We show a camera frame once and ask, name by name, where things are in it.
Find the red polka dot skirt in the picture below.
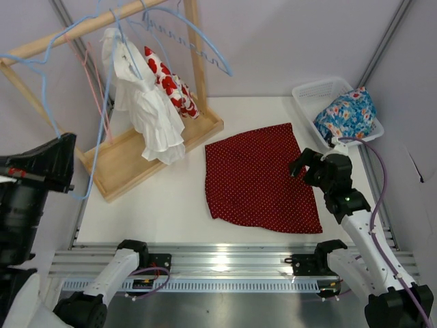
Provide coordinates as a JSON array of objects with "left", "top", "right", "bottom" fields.
[{"left": 205, "top": 123, "right": 323, "bottom": 234}]

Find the thin blue wire hanger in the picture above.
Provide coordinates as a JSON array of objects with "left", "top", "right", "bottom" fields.
[{"left": 0, "top": 0, "right": 120, "bottom": 201}]

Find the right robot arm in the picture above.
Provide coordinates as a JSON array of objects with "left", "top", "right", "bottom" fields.
[{"left": 286, "top": 147, "right": 434, "bottom": 327}]

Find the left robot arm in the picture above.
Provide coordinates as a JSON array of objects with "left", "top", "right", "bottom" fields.
[{"left": 1, "top": 133, "right": 149, "bottom": 327}]

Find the blue hanger holding dress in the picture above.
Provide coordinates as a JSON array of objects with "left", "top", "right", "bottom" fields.
[{"left": 109, "top": 8, "right": 143, "bottom": 79}]

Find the wide blue plastic hanger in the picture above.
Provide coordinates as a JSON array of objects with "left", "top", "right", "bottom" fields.
[{"left": 126, "top": 1, "right": 234, "bottom": 77}]

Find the wooden clothes rack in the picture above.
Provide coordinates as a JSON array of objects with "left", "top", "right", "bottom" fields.
[{"left": 1, "top": 1, "right": 224, "bottom": 202}]

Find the blue floral garment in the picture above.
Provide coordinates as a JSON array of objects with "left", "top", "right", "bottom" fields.
[{"left": 313, "top": 87, "right": 377, "bottom": 141}]

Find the white plastic basket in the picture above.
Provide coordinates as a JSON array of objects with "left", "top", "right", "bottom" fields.
[{"left": 292, "top": 77, "right": 384, "bottom": 148}]

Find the white hanging dress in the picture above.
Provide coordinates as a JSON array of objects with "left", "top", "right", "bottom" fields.
[{"left": 102, "top": 28, "right": 185, "bottom": 165}]

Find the red white floral garment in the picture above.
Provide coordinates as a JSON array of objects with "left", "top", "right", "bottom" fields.
[{"left": 144, "top": 46, "right": 199, "bottom": 119}]

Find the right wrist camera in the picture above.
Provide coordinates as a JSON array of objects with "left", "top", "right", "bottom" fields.
[{"left": 326, "top": 137, "right": 348, "bottom": 156}]

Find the pink wire hanger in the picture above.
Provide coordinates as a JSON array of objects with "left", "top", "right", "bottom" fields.
[{"left": 64, "top": 34, "right": 113, "bottom": 144}]

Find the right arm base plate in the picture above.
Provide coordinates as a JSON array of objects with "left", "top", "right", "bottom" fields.
[{"left": 284, "top": 254, "right": 324, "bottom": 276}]

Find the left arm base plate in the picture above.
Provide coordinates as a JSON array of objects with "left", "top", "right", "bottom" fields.
[{"left": 147, "top": 253, "right": 172, "bottom": 271}]

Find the aluminium mounting rail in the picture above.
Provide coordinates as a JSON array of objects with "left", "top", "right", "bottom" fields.
[{"left": 47, "top": 241, "right": 421, "bottom": 278}]

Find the white slotted cable duct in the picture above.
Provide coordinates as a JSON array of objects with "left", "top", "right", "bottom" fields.
[{"left": 61, "top": 278, "right": 342, "bottom": 294}]

